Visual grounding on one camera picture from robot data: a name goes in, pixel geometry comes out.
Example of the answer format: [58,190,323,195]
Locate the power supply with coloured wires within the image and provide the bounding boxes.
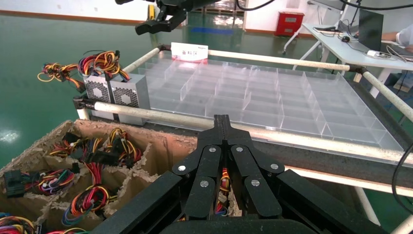
[48,132,97,159]
[3,161,80,198]
[37,62,112,121]
[78,50,151,127]
[94,127,143,169]
[45,227,89,234]
[0,211,36,234]

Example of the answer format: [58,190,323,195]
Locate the wire bundle centre back cell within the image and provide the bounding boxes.
[61,162,113,227]

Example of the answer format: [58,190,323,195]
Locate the white and red sign card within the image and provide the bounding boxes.
[170,42,209,64]

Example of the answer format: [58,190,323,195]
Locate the person in light shirt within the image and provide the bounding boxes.
[396,24,413,54]

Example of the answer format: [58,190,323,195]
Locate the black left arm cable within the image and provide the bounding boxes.
[391,151,413,216]

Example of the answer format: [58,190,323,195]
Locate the looped black right arm cable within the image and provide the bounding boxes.
[340,0,413,11]

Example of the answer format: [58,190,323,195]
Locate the red cabinet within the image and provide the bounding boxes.
[275,11,305,37]

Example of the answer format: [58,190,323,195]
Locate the cardboard box with dividers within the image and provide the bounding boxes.
[0,118,243,234]

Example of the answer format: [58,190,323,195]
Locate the clear acrylic divided tray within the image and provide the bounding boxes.
[129,53,406,153]

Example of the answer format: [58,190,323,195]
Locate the white pipe rack frame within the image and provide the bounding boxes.
[73,44,413,234]

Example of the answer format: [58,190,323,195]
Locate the long black right arm cable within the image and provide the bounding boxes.
[236,0,276,11]

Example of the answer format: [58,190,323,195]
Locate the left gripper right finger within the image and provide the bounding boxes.
[225,115,286,218]

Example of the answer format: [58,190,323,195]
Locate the dark grey shelf board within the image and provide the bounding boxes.
[90,115,413,190]

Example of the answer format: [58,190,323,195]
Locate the white desk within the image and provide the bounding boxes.
[283,22,413,99]

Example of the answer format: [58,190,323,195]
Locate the small white desk device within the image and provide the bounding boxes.
[367,49,390,59]

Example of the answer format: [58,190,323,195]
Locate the person forearm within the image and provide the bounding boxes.
[381,31,401,42]

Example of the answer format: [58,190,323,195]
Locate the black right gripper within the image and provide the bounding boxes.
[115,0,226,36]

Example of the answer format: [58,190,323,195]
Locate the wire bundles outside box left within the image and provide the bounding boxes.
[214,167,232,216]

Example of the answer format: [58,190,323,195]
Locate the dark flat device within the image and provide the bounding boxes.
[313,25,338,33]

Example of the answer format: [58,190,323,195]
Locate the black computer monitor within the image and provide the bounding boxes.
[357,8,385,52]

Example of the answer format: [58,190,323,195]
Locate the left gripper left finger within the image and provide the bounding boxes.
[171,115,227,221]

